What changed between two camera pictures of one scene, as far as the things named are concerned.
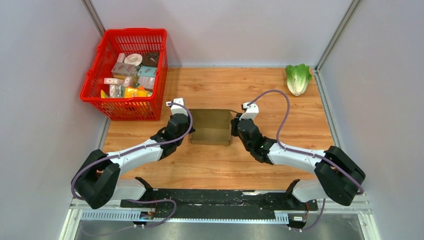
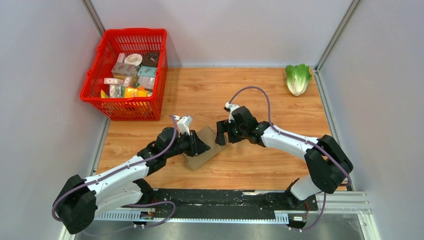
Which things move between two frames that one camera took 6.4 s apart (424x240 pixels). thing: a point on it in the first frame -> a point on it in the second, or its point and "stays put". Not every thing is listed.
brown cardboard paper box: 212,127 -> 208,136
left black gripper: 188,123 -> 196,146
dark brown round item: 150,59 stays put
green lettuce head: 298,76 stays put
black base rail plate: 226,201 stays put
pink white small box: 112,81 stays put
